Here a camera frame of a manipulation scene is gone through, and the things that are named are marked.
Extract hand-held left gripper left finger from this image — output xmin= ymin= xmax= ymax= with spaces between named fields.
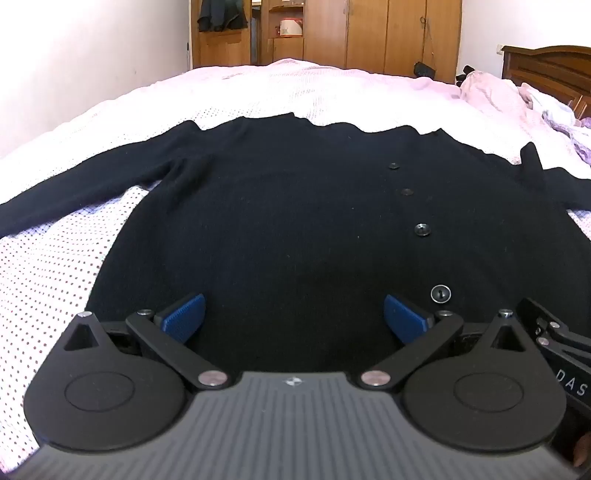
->
xmin=64 ymin=293 xmax=229 ymax=391

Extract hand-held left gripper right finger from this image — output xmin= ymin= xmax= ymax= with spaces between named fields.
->
xmin=359 ymin=294 xmax=532 ymax=392

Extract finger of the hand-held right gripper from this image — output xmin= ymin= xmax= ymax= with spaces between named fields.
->
xmin=516 ymin=298 xmax=591 ymax=358

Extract black button cardigan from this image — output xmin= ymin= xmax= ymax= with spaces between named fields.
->
xmin=0 ymin=112 xmax=591 ymax=376

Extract dark hanging clothes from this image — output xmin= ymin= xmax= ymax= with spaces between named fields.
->
xmin=198 ymin=0 xmax=250 ymax=33

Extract purple floral cloth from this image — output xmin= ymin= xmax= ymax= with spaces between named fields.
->
xmin=566 ymin=117 xmax=591 ymax=167

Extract white cloth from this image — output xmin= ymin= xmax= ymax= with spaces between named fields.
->
xmin=519 ymin=83 xmax=580 ymax=127

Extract pink checked bed sheet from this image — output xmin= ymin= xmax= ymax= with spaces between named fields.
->
xmin=0 ymin=58 xmax=591 ymax=462

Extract pink checked quilt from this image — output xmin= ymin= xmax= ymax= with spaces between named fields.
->
xmin=459 ymin=71 xmax=555 ymax=134

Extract black handbag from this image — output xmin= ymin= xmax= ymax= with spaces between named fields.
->
xmin=414 ymin=14 xmax=439 ymax=79

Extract dark wooden headboard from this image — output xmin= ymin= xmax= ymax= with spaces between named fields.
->
xmin=501 ymin=45 xmax=591 ymax=125

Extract wooden wardrobe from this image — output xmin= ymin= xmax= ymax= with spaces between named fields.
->
xmin=190 ymin=0 xmax=463 ymax=85

